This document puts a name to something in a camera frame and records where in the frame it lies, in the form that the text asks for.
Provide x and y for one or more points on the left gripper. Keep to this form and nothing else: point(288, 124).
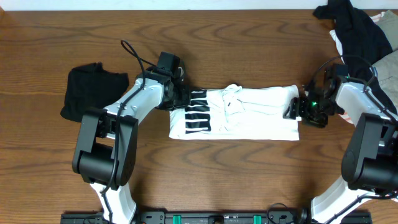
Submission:
point(185, 99)

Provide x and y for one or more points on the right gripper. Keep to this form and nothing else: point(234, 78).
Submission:
point(297, 108)

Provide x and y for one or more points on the white shirt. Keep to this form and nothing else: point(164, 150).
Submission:
point(236, 113)

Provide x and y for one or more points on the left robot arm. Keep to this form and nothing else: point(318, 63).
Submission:
point(105, 152)

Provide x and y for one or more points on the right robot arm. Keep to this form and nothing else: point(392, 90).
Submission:
point(369, 165)

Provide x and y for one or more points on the black folded garment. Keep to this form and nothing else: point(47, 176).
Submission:
point(90, 86)

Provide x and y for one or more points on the dark navy garment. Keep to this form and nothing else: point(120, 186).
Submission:
point(361, 38)

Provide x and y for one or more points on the grey garment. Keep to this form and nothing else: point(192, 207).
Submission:
point(387, 66)

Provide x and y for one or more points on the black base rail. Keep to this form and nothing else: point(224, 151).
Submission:
point(277, 214)

